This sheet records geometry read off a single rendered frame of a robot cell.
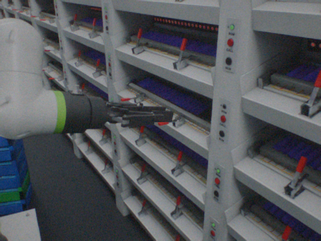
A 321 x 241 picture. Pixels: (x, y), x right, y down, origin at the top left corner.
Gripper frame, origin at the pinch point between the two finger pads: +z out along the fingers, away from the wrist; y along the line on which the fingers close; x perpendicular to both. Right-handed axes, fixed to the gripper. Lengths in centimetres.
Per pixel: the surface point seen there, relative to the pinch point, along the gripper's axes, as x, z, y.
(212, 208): 26.4, 19.8, -10.0
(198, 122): 3.9, 19.2, 4.2
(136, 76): 0, 24, 54
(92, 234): 79, 13, 51
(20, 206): 81, -13, 87
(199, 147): 9.5, 16.0, -2.2
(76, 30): -12, 13, 106
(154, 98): 3.8, 19.2, 30.3
